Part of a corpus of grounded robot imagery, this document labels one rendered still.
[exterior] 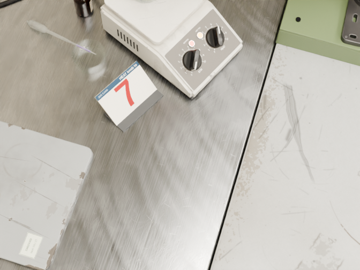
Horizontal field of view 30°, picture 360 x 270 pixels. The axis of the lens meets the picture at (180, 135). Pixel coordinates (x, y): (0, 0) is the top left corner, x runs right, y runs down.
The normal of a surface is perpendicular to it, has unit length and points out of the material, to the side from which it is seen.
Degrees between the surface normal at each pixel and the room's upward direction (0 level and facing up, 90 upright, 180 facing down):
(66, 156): 0
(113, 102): 40
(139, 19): 0
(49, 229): 0
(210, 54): 30
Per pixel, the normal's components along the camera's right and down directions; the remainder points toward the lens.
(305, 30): 0.03, -0.39
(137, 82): 0.48, 0.11
